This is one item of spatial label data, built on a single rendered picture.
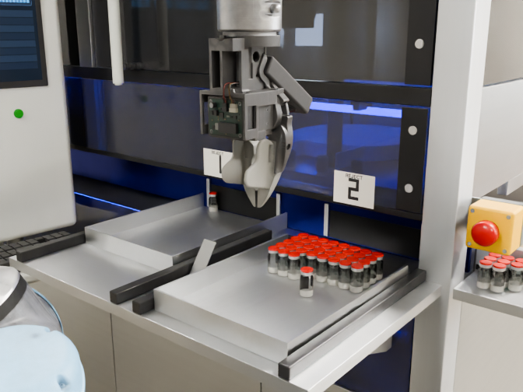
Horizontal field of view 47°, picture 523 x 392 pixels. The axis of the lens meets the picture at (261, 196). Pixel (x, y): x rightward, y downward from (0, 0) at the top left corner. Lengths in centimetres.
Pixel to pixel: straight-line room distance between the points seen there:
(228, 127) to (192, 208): 79
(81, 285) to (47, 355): 49
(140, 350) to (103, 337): 17
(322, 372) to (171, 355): 87
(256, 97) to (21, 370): 37
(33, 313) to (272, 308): 40
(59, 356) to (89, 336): 132
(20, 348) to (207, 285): 48
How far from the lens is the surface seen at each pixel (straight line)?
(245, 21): 69
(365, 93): 107
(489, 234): 99
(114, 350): 183
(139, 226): 135
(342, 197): 113
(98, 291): 105
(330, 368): 81
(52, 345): 61
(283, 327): 90
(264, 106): 70
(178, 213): 143
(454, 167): 102
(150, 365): 172
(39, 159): 158
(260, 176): 73
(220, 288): 102
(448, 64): 101
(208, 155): 133
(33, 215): 160
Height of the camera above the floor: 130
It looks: 16 degrees down
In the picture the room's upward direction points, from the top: straight up
